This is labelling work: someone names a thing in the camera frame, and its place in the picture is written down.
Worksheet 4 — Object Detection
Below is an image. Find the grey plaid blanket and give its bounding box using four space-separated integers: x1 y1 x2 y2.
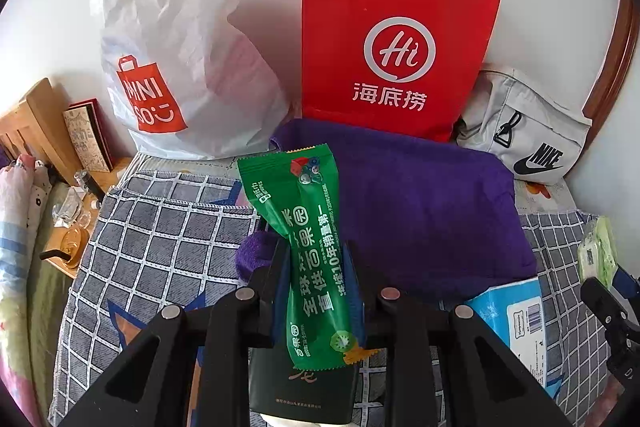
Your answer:
47 169 640 427

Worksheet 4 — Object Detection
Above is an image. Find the amber glass dish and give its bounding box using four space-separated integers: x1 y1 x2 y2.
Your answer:
60 227 92 269

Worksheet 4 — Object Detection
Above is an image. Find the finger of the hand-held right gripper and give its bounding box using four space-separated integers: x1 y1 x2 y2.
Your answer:
580 277 640 388
616 264 640 300

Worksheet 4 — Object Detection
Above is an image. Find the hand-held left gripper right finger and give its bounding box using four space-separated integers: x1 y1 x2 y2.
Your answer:
341 240 573 427

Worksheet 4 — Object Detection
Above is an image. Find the light green wipes packet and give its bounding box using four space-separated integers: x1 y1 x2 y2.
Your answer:
576 216 621 290

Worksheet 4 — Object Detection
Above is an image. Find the cartoon printed bedsheet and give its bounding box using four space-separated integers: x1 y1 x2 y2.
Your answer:
515 179 576 215

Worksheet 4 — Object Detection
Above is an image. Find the black box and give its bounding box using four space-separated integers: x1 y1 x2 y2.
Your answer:
248 347 358 426

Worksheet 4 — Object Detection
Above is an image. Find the small dark bottle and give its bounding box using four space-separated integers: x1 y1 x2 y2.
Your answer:
75 172 103 196

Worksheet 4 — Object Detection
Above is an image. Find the grey waist bag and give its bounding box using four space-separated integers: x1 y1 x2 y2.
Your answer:
452 67 593 186

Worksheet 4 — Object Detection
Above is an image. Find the red paper bag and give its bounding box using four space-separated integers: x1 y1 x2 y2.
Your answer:
300 0 502 142

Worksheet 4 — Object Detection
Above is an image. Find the patterned book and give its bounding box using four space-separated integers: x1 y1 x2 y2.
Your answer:
62 98 117 172

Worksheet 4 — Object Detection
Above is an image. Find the brown wooden headboard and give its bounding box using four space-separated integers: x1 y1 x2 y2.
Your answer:
582 0 640 122

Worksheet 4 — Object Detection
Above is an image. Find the blue tissue pack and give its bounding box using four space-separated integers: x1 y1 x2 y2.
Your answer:
462 278 571 403

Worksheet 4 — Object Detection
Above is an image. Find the white plastic shopping bag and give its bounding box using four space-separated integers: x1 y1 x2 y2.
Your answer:
90 0 291 160

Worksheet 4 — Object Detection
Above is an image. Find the light wooden chair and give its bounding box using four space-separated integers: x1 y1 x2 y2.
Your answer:
0 77 71 188

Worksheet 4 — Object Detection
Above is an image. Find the wooden nightstand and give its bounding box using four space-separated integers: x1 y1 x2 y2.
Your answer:
40 157 133 280

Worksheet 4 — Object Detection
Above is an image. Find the glass cup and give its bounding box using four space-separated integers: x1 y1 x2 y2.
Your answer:
52 187 93 228

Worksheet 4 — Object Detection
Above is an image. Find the purple towel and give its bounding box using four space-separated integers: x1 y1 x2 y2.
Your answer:
232 119 538 303

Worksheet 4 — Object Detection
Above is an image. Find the green snack packet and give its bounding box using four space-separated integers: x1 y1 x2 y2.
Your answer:
236 143 376 367

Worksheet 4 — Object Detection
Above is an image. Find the striped bed quilt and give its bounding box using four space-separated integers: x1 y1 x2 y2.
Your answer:
0 207 76 427

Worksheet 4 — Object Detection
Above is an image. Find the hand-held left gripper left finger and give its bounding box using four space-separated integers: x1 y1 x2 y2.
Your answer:
50 238 294 427

